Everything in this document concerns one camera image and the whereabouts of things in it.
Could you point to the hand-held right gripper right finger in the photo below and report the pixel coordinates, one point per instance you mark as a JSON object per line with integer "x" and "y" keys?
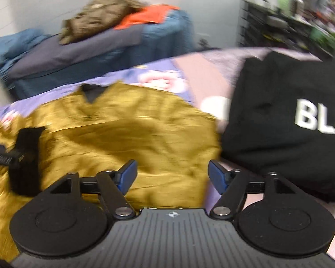
{"x": 217, "y": 177}

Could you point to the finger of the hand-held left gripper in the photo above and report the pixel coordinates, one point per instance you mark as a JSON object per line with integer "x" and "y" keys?
{"x": 26, "y": 162}

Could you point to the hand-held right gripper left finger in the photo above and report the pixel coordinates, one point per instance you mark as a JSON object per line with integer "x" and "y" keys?
{"x": 128, "y": 176}

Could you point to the gold satin garment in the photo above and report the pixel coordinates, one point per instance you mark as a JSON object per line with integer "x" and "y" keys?
{"x": 142, "y": 134}

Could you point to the black garment with white print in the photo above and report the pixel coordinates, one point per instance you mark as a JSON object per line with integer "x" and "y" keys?
{"x": 268, "y": 134}

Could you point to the pink blanket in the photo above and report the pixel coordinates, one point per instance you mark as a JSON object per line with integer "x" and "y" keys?
{"x": 206, "y": 72}

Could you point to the purple floral bedsheet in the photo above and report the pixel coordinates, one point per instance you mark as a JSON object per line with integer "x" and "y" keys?
{"x": 162, "y": 75}

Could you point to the grey blanket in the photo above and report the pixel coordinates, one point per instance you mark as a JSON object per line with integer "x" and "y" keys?
{"x": 72, "y": 53}

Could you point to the blue duvet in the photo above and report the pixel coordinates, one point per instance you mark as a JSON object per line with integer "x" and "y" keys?
{"x": 167, "y": 36}

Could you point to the brown furry garment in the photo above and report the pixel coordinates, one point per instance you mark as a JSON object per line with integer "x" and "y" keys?
{"x": 100, "y": 16}

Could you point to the orange cloth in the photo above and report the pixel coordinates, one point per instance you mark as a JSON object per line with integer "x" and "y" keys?
{"x": 150, "y": 15}

